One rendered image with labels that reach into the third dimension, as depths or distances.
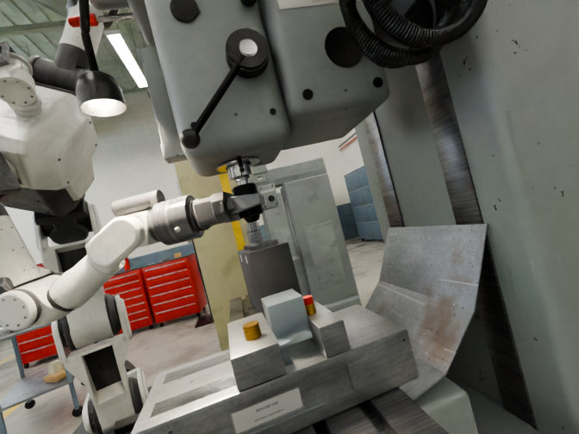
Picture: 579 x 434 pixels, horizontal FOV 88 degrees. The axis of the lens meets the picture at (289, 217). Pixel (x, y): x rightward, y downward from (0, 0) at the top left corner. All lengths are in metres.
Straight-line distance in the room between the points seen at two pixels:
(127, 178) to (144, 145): 1.11
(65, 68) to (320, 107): 0.80
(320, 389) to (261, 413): 0.08
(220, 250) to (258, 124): 1.85
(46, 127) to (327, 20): 0.68
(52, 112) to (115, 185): 9.34
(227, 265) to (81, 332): 1.34
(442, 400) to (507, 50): 0.54
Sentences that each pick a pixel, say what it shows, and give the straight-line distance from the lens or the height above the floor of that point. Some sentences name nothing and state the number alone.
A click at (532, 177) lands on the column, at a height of 1.15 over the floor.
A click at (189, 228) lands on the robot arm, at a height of 1.21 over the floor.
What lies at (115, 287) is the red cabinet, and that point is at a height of 0.82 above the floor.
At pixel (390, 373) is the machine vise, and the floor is 0.95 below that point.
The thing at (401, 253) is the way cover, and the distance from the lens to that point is 0.78.
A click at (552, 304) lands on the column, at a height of 0.96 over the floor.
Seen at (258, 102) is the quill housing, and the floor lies 1.38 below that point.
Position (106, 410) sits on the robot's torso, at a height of 0.71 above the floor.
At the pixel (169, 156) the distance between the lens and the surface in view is 0.60.
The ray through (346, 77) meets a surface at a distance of 0.57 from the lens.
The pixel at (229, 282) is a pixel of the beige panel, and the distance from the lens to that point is 2.34.
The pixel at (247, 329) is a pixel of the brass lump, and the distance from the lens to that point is 0.42.
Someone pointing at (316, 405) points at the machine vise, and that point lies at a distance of 0.44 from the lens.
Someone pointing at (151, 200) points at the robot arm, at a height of 1.28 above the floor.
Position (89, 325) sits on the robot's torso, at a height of 1.01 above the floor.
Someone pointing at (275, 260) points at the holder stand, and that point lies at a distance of 0.85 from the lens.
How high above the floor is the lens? 1.18
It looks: level
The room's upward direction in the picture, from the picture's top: 14 degrees counter-clockwise
